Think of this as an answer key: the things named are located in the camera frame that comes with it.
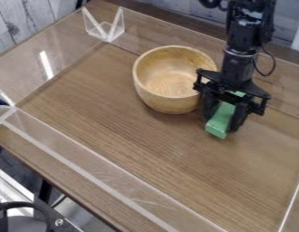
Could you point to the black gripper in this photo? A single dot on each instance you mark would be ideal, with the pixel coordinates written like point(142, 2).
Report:
point(248, 97)

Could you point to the green rectangular block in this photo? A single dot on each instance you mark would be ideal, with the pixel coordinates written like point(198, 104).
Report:
point(217, 124)

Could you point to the brown wooden bowl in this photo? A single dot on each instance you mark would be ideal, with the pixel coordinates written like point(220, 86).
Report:
point(164, 74)

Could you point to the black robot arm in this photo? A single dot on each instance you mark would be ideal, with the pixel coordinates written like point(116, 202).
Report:
point(249, 30)

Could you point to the black table leg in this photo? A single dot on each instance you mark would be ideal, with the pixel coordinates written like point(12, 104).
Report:
point(45, 191)

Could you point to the clear acrylic tray wall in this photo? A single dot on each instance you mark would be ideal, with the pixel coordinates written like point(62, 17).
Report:
point(145, 170)

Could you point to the grey metal bracket with screw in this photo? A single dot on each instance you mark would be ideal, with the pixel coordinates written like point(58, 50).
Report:
point(60, 224)

